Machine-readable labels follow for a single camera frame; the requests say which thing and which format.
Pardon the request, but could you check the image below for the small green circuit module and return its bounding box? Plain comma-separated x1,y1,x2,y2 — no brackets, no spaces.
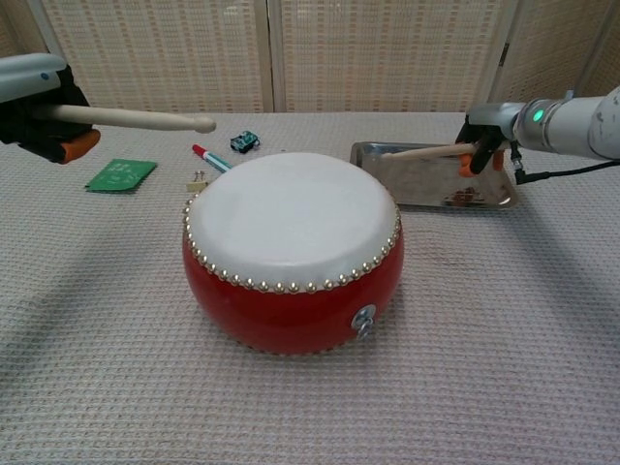
229,130,262,154

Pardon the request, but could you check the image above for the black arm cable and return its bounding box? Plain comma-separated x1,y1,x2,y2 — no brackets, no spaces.
508,144,620,186

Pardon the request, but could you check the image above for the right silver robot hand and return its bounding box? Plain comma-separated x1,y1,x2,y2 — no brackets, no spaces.
454,102,527,178

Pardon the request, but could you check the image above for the marker pen with red cap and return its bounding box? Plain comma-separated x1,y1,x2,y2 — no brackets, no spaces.
191,142,234,174

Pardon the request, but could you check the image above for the beige waffle-weave tablecloth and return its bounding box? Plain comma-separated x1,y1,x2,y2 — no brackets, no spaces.
0,111,620,465

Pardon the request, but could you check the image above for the red drum with white skin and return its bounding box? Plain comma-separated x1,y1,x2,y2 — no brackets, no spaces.
181,152,405,357

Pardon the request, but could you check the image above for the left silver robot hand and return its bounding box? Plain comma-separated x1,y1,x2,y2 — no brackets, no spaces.
0,52,102,166

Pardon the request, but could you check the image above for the woven folding screen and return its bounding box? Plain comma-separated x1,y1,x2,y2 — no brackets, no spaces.
0,0,620,115

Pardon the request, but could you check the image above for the wooden drumstick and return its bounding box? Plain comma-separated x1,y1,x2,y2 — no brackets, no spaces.
49,105,218,134
382,142,474,163

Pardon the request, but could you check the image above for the green foil packet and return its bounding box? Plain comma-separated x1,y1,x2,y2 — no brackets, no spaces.
83,157,160,195

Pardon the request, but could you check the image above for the stainless steel tray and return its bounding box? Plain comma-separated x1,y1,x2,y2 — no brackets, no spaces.
349,139,519,212

